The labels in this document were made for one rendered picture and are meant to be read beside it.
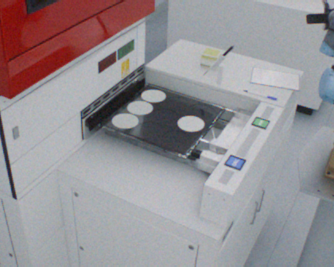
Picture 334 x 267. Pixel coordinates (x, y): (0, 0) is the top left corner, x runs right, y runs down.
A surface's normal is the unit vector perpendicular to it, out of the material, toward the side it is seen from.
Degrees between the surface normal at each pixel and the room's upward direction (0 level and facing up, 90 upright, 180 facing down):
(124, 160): 0
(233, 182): 0
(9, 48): 90
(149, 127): 0
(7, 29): 90
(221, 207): 90
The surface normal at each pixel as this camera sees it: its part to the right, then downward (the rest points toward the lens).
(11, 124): 0.84, 0.29
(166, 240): -0.54, 0.44
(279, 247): 0.00, -0.85
